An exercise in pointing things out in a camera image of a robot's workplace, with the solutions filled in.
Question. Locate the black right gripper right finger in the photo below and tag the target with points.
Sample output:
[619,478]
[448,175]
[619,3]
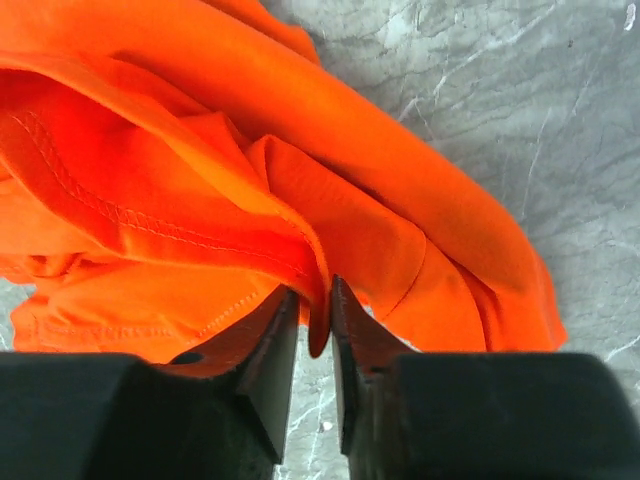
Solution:
[410,415]

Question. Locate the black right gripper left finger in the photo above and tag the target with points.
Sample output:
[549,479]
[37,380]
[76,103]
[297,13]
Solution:
[216,411]

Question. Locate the orange t-shirt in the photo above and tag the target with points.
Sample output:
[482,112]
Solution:
[165,165]

